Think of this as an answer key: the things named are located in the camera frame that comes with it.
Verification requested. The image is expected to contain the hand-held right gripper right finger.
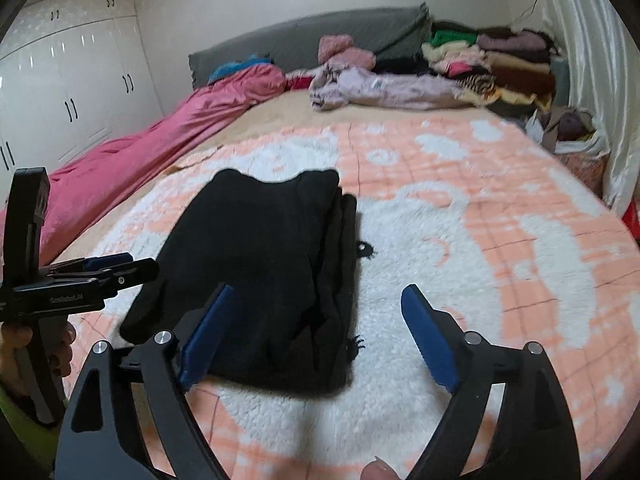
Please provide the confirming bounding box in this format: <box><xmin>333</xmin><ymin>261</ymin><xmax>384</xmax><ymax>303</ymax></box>
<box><xmin>400</xmin><ymin>284</ymin><xmax>581</xmax><ymax>480</ymax></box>

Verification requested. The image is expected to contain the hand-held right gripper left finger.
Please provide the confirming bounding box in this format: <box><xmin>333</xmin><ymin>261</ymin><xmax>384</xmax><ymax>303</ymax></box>
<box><xmin>55</xmin><ymin>284</ymin><xmax>236</xmax><ymax>480</ymax></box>

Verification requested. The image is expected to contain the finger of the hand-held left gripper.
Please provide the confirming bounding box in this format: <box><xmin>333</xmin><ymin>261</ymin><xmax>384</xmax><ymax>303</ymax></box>
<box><xmin>49</xmin><ymin>253</ymin><xmax>136</xmax><ymax>277</ymax></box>
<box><xmin>96</xmin><ymin>258</ymin><xmax>162</xmax><ymax>289</ymax></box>

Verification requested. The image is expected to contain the black t-shirt orange print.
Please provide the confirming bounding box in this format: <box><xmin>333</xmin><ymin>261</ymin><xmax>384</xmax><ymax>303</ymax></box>
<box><xmin>119</xmin><ymin>169</ymin><xmax>374</xmax><ymax>395</ymax></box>

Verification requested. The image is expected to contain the plastic bag of clothes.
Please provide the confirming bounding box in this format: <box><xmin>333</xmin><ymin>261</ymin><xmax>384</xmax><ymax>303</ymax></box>
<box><xmin>525</xmin><ymin>105</ymin><xmax>612</xmax><ymax>197</ymax></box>

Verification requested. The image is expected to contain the stack of folded clothes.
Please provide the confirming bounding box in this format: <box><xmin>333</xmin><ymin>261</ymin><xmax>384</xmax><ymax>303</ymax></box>
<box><xmin>422</xmin><ymin>20</ymin><xmax>561</xmax><ymax>117</ymax></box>

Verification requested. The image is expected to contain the person's left hand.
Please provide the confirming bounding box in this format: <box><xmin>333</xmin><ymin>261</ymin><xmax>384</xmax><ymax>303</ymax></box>
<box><xmin>0</xmin><ymin>319</ymin><xmax>77</xmax><ymax>397</ymax></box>

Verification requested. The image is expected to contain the person's right hand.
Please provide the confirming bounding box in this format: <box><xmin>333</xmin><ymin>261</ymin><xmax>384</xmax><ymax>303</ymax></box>
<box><xmin>361</xmin><ymin>457</ymin><xmax>401</xmax><ymax>480</ymax></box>

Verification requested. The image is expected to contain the orange and white patterned blanket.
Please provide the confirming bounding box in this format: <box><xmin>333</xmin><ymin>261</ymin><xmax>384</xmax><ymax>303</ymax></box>
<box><xmin>50</xmin><ymin>92</ymin><xmax>640</xmax><ymax>480</ymax></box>

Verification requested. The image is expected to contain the pink quilt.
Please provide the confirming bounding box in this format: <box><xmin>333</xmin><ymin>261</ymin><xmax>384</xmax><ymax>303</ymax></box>
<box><xmin>0</xmin><ymin>65</ymin><xmax>288</xmax><ymax>267</ymax></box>

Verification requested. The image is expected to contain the white wardrobe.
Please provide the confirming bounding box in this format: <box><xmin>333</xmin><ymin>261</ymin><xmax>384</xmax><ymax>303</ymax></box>
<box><xmin>0</xmin><ymin>0</ymin><xmax>166</xmax><ymax>187</ymax></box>

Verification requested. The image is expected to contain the blue fuzzy cloth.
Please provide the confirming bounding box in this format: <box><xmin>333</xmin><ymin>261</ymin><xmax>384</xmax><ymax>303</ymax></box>
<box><xmin>207</xmin><ymin>57</ymin><xmax>273</xmax><ymax>84</ymax></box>

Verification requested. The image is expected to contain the red object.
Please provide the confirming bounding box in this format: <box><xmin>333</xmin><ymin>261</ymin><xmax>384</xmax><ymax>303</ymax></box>
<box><xmin>622</xmin><ymin>199</ymin><xmax>640</xmax><ymax>247</ymax></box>

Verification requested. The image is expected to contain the lilac crumpled garment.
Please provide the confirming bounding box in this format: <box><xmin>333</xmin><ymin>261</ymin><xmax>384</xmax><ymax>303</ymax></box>
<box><xmin>309</xmin><ymin>62</ymin><xmax>473</xmax><ymax>112</ymax></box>

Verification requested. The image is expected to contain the black crumpled garment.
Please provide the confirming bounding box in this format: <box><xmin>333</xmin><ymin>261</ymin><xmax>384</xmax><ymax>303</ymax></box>
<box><xmin>372</xmin><ymin>55</ymin><xmax>426</xmax><ymax>77</ymax></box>

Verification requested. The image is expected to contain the pink knitted cloth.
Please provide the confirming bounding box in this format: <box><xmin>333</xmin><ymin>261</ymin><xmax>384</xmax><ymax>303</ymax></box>
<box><xmin>319</xmin><ymin>35</ymin><xmax>354</xmax><ymax>63</ymax></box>
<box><xmin>327</xmin><ymin>47</ymin><xmax>376</xmax><ymax>72</ymax></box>

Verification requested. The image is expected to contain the grey headboard cover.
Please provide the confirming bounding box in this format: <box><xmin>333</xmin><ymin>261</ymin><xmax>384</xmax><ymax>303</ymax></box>
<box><xmin>188</xmin><ymin>4</ymin><xmax>432</xmax><ymax>89</ymax></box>

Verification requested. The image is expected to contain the white satin curtain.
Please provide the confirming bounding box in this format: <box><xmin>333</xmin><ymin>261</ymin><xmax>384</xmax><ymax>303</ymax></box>
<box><xmin>535</xmin><ymin>0</ymin><xmax>640</xmax><ymax>211</ymax></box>

